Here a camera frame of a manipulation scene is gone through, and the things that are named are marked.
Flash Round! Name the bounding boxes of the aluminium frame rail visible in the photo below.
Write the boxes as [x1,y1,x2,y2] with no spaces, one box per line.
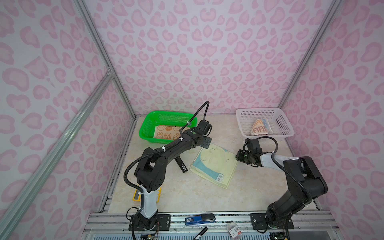
[1,1,133,240]

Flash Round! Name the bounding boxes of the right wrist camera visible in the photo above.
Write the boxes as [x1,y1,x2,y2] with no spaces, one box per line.
[243,139,263,153]

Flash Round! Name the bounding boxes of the white plastic basket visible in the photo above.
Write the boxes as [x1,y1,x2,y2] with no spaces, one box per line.
[236,108,295,140]

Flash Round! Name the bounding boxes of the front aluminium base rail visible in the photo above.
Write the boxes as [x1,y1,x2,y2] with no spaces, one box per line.
[82,210,344,240]

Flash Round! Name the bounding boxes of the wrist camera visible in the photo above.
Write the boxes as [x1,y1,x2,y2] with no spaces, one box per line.
[196,120,212,136]
[243,139,263,153]

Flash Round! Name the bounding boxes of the pale green towel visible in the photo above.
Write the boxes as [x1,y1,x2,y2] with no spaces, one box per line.
[190,144,237,189]

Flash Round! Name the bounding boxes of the small plastic bag red label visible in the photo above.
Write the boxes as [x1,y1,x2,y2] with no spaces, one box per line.
[226,222,242,240]

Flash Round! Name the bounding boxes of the white blue lettered towel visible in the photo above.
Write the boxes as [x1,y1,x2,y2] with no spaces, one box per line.
[250,118,274,136]

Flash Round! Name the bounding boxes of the cream orange patterned towel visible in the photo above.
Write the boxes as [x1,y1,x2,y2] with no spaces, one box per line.
[154,125,181,141]

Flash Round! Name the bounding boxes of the blue stapler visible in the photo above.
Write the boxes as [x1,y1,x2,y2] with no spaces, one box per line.
[185,213,216,226]

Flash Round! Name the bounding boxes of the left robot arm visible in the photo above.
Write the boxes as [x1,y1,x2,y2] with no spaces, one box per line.
[123,124,212,231]

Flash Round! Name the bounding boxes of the yellow calculator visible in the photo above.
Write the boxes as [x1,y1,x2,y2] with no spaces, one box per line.
[133,187,162,203]

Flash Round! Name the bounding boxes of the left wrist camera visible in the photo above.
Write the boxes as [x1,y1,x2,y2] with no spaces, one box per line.
[196,120,212,136]

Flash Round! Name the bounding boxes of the black pen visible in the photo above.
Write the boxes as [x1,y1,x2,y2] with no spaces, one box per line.
[194,227,208,240]

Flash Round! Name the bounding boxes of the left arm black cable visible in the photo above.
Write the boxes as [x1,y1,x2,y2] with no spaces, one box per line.
[122,100,211,240]

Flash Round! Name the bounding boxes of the black marker device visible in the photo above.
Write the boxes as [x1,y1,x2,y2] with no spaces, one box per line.
[175,156,188,173]

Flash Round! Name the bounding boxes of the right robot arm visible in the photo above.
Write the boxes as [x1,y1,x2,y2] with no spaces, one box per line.
[236,150,328,228]

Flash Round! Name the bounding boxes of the green plastic basket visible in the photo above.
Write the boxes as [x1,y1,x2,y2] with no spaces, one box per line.
[139,111,197,144]

